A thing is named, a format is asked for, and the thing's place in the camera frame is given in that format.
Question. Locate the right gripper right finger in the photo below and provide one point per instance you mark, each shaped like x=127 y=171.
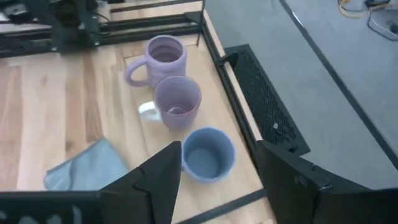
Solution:
x=298 y=193

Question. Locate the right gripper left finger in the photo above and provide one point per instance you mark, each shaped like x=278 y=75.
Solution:
x=155 y=186

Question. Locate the blue-grey mug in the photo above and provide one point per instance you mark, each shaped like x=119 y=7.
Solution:
x=206 y=158

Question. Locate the lavender ribbed mug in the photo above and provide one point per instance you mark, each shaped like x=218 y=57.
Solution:
x=166 y=70

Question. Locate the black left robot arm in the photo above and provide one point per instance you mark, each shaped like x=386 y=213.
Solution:
x=71 y=28

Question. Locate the wooden shelf board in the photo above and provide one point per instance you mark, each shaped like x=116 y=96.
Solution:
x=217 y=118

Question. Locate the grey folded cloth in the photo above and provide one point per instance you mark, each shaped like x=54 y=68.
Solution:
x=90 y=171

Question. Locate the black metal table frame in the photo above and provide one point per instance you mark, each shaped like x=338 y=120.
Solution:
x=149 y=24

